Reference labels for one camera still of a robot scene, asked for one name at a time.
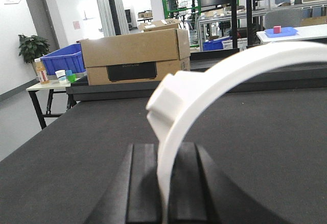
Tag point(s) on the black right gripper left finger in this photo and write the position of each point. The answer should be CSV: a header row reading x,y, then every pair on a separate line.
x,y
133,195

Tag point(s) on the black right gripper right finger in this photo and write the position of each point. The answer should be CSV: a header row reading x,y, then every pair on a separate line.
x,y
202,193

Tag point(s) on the white curved PVC pipe clamp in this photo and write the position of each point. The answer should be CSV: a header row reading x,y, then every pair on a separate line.
x,y
180,98

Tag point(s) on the green plastic cup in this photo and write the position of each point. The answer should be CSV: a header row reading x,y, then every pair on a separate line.
x,y
71,78

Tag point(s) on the blue plastic cup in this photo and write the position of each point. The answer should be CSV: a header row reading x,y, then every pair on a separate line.
x,y
68,72

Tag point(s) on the large cardboard box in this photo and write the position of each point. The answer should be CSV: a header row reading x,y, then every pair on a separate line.
x,y
141,57

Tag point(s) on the white paper cup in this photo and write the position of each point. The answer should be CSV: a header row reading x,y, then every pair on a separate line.
x,y
61,76

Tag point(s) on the orange juice bottle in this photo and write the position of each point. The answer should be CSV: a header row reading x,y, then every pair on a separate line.
x,y
41,71

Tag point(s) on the blue plastic crate on table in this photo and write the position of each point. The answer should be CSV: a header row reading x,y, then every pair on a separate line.
x,y
67,58

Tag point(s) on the small cardboard box far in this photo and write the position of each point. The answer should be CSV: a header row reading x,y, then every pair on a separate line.
x,y
170,23

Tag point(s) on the potted green plant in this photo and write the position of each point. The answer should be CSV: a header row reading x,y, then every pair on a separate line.
x,y
32,47

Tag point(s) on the pink cube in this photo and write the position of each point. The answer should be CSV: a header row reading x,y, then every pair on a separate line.
x,y
277,29

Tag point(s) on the flat blue tray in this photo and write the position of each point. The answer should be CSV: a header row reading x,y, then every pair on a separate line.
x,y
285,31

